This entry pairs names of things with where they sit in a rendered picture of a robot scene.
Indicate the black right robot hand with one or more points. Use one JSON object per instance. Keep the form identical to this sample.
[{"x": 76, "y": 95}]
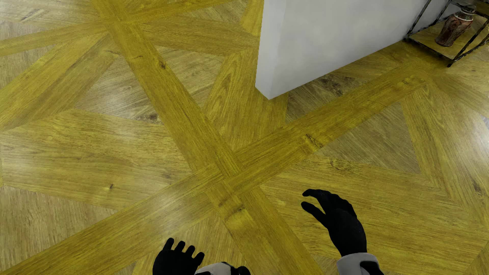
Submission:
[{"x": 342, "y": 223}]

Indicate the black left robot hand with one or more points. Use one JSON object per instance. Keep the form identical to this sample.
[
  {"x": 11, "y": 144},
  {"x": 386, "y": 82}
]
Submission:
[{"x": 175, "y": 261}]

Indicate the light gray desk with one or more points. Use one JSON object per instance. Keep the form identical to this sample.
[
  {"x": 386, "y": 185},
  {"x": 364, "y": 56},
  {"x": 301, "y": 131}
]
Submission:
[{"x": 328, "y": 42}]

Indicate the brown ceramic vase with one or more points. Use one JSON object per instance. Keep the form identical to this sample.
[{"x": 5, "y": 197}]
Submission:
[{"x": 454, "y": 26}]

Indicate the black metal frame shelf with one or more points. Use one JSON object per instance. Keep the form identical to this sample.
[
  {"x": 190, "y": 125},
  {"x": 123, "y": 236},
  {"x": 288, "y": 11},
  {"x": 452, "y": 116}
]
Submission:
[{"x": 449, "y": 40}]

